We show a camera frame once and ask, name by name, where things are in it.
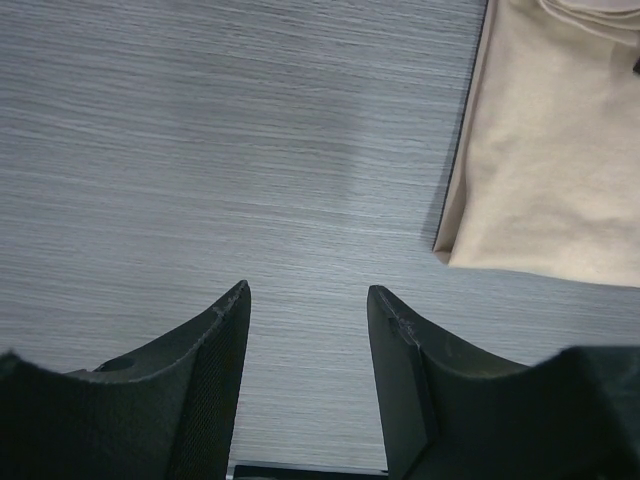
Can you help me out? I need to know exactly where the beige t shirt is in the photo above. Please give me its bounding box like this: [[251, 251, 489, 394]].
[[433, 1, 639, 287]]

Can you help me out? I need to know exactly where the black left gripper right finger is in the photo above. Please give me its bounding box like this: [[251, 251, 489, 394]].
[[367, 286, 639, 479]]

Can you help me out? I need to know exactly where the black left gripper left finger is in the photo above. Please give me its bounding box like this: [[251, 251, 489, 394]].
[[1, 281, 251, 479]]

